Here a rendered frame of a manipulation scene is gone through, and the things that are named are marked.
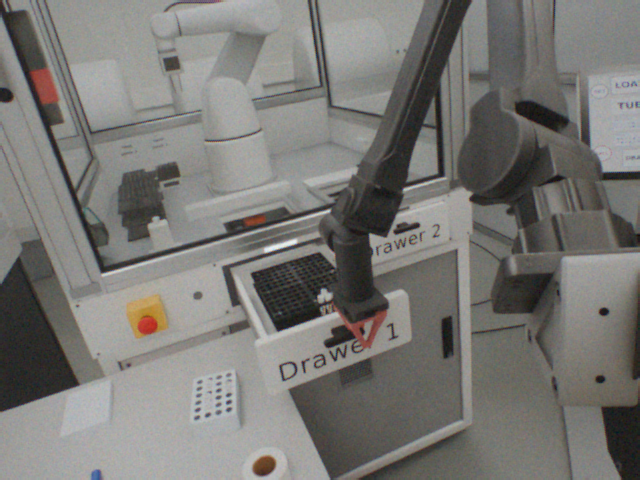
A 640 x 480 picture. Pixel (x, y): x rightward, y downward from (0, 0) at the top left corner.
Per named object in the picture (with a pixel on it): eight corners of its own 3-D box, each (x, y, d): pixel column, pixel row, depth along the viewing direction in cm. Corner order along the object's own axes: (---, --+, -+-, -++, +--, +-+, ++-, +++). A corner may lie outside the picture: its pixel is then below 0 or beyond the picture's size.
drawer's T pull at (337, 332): (366, 335, 78) (365, 328, 77) (326, 350, 76) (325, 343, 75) (357, 324, 81) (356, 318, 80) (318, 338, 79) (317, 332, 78)
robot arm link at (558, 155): (561, 191, 34) (608, 209, 36) (535, 91, 38) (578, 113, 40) (474, 240, 41) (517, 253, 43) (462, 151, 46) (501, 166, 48)
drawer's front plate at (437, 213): (449, 239, 124) (447, 202, 119) (354, 270, 116) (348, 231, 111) (445, 237, 125) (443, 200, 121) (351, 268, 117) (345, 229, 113)
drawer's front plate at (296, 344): (412, 340, 87) (408, 292, 83) (269, 396, 79) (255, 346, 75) (407, 335, 89) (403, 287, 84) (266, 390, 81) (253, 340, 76)
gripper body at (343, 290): (361, 283, 80) (357, 245, 77) (390, 311, 71) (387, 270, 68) (328, 294, 78) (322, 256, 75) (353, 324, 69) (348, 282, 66)
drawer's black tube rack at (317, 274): (362, 317, 93) (358, 291, 91) (282, 346, 89) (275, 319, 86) (323, 274, 113) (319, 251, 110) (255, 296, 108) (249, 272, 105)
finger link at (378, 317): (371, 325, 82) (367, 281, 78) (391, 347, 76) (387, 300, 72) (337, 338, 80) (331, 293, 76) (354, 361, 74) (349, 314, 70)
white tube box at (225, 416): (241, 428, 81) (236, 413, 79) (194, 441, 80) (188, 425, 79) (239, 382, 92) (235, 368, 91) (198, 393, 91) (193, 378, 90)
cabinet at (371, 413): (479, 436, 161) (477, 233, 129) (191, 573, 132) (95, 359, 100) (362, 310, 244) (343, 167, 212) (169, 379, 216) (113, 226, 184)
